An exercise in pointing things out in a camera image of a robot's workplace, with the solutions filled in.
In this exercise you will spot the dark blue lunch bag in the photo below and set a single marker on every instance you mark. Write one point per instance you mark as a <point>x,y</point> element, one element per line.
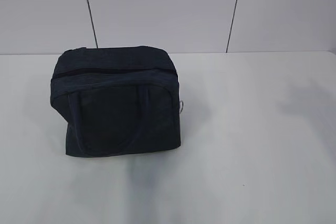
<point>117,101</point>

